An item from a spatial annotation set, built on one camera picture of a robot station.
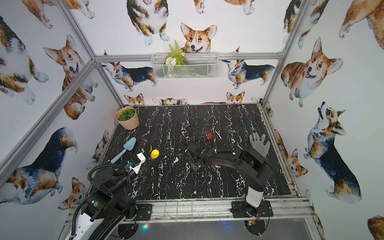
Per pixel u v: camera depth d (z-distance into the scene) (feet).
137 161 1.69
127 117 3.27
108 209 1.64
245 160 1.68
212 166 2.88
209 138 3.30
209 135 3.33
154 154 2.06
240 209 2.40
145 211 2.41
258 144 3.19
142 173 1.88
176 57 2.70
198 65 3.03
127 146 3.21
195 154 2.27
